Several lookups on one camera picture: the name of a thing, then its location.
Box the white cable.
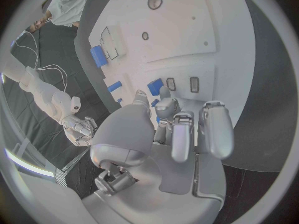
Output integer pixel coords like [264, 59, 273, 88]
[13, 30, 41, 70]
[34, 64, 69, 93]

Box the white task board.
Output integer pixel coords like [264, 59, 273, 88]
[73, 0, 294, 172]

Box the blue block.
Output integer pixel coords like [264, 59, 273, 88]
[146, 78, 164, 96]

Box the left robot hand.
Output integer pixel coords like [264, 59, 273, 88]
[80, 86, 235, 224]

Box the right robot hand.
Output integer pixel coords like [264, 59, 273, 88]
[61, 114, 99, 147]

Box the person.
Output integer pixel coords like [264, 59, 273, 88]
[28, 0, 93, 33]

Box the blue fat cylinder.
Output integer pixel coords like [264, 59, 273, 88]
[90, 45, 109, 68]

